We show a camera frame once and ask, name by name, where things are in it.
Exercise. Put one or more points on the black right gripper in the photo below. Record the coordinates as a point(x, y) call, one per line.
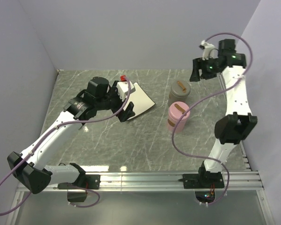
point(198, 63)

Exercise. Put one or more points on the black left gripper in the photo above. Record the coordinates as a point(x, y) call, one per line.
point(124, 115)

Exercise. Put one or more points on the grey round lid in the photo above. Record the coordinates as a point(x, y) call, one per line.
point(180, 89)

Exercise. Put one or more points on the grey cylindrical container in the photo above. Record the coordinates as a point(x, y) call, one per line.
point(173, 98)

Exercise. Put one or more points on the pink round lid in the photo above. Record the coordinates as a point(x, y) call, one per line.
point(177, 109)

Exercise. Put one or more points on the pink cylindrical container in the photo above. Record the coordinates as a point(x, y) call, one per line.
point(172, 121)

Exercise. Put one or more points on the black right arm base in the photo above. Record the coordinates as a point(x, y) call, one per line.
point(195, 181)

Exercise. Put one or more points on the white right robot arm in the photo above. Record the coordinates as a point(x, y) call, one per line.
point(238, 121)

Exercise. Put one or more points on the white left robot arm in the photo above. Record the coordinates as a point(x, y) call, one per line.
point(30, 166)

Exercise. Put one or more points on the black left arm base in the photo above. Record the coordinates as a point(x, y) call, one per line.
point(88, 181)

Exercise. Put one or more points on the white square plate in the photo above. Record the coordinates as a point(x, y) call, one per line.
point(142, 102)

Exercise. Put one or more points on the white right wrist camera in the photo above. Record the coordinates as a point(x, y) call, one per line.
point(208, 50)

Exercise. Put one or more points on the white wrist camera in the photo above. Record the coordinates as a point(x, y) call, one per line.
point(123, 89)
point(208, 50)

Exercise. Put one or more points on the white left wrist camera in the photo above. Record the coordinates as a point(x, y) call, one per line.
point(123, 89)

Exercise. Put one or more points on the aluminium front rail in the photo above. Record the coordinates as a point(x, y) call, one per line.
point(169, 181)

